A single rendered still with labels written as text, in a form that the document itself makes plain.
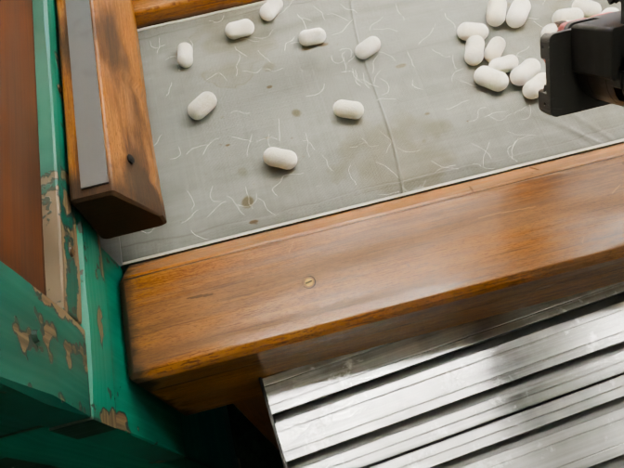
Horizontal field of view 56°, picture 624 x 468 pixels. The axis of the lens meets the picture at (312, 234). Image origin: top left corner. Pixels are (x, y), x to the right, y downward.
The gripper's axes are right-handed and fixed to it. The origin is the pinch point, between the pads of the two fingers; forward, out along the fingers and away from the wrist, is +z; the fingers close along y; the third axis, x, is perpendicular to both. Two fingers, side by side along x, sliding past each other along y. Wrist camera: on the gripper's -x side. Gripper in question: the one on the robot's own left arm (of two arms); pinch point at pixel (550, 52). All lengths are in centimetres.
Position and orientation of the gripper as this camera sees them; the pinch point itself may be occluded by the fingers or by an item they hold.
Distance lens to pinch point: 60.9
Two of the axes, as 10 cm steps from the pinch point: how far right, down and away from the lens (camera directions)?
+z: -1.5, -3.8, 9.1
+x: 2.0, 8.9, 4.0
